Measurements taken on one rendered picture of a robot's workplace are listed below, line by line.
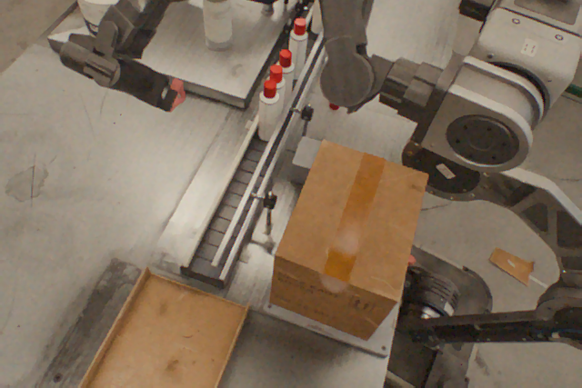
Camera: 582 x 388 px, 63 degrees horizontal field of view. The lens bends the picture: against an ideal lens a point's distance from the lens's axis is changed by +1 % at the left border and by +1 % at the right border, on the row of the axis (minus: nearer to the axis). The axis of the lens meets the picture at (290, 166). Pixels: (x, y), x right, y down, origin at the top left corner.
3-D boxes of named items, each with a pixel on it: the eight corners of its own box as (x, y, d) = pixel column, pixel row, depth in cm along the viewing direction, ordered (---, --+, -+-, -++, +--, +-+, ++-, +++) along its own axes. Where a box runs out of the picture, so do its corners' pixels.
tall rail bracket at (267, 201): (249, 213, 125) (250, 180, 111) (275, 222, 124) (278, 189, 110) (245, 223, 123) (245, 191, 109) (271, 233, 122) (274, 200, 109)
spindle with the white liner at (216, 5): (212, 30, 158) (205, -56, 133) (236, 37, 156) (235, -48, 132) (201, 46, 153) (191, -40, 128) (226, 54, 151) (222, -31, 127)
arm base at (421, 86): (417, 147, 70) (446, 90, 60) (368, 124, 72) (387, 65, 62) (436, 110, 75) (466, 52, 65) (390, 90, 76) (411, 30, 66)
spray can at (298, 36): (289, 67, 150) (295, 14, 133) (305, 72, 150) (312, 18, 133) (284, 78, 147) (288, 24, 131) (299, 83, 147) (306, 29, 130)
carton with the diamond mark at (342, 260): (309, 200, 126) (323, 138, 104) (396, 230, 123) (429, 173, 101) (268, 303, 110) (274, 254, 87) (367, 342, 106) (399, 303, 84)
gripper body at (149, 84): (130, 58, 95) (106, 49, 88) (172, 77, 93) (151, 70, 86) (118, 88, 96) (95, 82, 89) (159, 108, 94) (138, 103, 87)
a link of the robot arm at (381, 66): (403, 66, 65) (406, 67, 70) (337, 38, 67) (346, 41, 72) (375, 126, 68) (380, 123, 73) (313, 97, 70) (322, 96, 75)
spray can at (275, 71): (267, 112, 139) (270, 59, 122) (284, 116, 138) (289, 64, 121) (261, 124, 136) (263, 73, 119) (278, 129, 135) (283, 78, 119)
